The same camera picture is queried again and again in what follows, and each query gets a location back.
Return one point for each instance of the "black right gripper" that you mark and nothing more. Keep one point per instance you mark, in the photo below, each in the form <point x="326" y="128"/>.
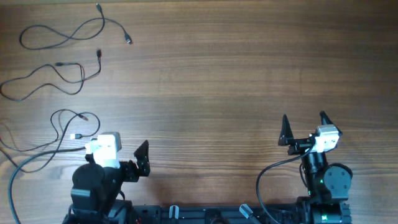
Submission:
<point x="302" y="145"/>

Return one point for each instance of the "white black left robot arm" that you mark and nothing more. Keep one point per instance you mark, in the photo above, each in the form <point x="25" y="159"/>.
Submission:
<point x="95" y="189"/>

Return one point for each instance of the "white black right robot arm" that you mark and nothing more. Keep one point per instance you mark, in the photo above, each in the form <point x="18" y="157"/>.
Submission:
<point x="328" y="184"/>

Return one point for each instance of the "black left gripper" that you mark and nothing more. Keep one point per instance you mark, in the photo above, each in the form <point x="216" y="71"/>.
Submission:
<point x="134" y="170"/>

